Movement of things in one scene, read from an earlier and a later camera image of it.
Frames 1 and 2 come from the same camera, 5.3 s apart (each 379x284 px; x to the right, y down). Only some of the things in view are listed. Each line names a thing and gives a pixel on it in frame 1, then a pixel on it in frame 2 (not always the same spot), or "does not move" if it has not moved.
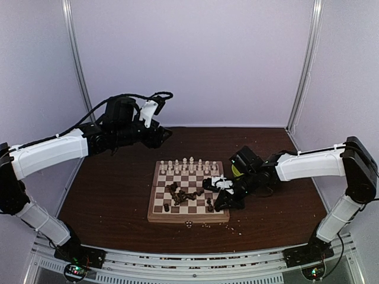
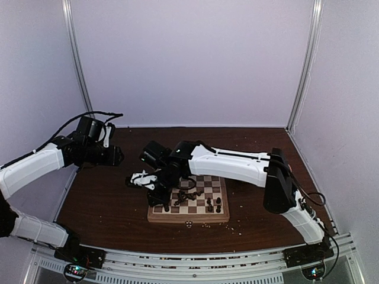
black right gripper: (224, 198) to (161, 197)
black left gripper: (154, 140) to (112, 159)
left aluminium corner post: (67, 7) does not move
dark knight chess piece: (210, 208) does not move
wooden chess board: (178, 194) does not move
